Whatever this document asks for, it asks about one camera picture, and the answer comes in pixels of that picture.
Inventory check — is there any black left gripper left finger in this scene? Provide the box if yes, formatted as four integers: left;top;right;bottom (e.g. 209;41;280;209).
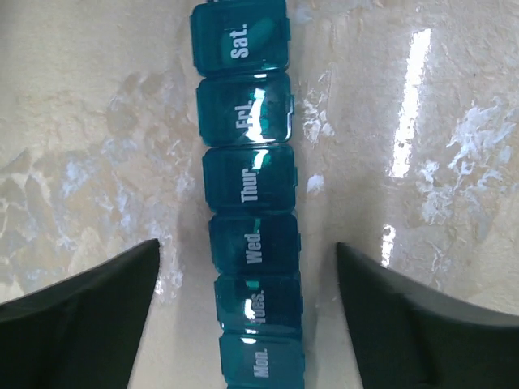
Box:
1;239;161;388

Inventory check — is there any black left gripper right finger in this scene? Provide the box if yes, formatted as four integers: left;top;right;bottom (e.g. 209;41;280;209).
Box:
336;243;518;388

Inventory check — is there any teal weekly pill organizer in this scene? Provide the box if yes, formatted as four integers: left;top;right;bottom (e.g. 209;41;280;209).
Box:
190;1;305;388

